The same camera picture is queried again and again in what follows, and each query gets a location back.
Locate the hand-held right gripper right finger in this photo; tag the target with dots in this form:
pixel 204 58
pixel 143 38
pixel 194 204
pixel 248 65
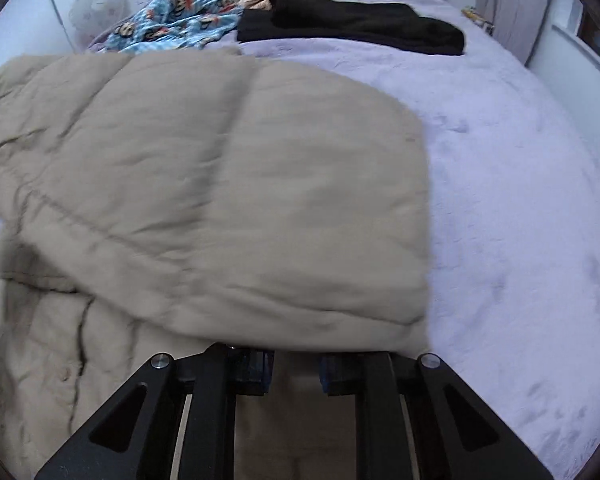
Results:
pixel 326 373

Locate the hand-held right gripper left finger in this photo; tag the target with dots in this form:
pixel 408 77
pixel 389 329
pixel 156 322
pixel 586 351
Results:
pixel 261 370

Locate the beige puffer jacket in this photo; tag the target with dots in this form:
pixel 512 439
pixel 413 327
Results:
pixel 205 185

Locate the purple fleece blanket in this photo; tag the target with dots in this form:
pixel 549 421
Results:
pixel 505 185

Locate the black garment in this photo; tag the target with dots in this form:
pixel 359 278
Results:
pixel 355 25

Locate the blue monkey print cloth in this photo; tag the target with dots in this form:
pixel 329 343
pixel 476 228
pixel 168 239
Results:
pixel 180 15

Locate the colourful bedside clutter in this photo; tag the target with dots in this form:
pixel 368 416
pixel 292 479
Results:
pixel 477 19

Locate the white patterned bundle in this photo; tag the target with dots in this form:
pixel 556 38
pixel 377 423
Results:
pixel 100 12

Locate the grey curtain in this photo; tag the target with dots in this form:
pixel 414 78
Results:
pixel 515 10

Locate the dark window frame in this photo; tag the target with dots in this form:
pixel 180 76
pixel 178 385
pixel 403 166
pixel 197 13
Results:
pixel 587 25

